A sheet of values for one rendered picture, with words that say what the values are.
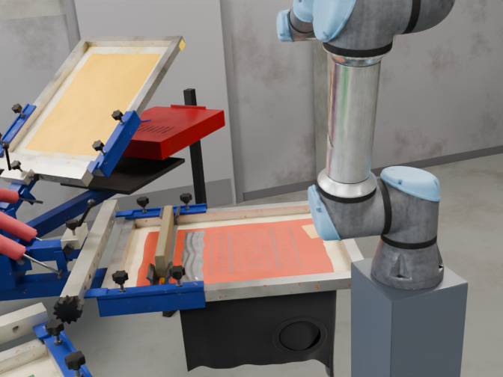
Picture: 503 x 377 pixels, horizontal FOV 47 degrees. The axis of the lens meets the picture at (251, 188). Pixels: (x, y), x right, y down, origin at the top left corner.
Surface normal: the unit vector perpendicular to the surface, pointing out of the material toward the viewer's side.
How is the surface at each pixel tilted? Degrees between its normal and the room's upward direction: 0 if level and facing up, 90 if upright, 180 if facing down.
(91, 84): 32
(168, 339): 0
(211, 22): 90
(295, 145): 90
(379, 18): 106
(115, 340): 0
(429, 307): 90
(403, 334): 90
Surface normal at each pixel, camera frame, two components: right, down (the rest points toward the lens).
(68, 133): -0.29, -0.60
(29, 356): 0.55, 0.27
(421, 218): 0.17, 0.35
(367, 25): 0.07, 0.58
